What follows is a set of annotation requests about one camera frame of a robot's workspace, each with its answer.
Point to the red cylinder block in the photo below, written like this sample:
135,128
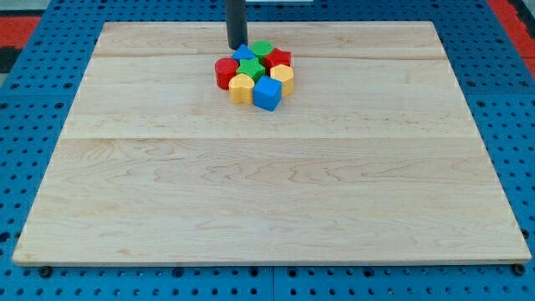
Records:
225,69

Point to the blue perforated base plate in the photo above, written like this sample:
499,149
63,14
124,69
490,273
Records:
36,95

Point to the yellow heart block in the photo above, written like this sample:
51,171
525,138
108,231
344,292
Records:
241,89

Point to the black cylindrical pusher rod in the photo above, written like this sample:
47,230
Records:
236,22

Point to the red star block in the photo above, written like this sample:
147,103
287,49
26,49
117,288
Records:
275,58

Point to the blue triangle block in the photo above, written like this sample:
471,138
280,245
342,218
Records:
243,52

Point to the light wooden board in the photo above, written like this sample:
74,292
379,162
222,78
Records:
374,159

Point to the yellow hexagon block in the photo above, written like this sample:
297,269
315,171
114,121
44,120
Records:
285,75

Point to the green star block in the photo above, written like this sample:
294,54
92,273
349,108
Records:
252,68

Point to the green cylinder block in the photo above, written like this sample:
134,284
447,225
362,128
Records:
261,48

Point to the blue cube block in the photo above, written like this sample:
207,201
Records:
267,93

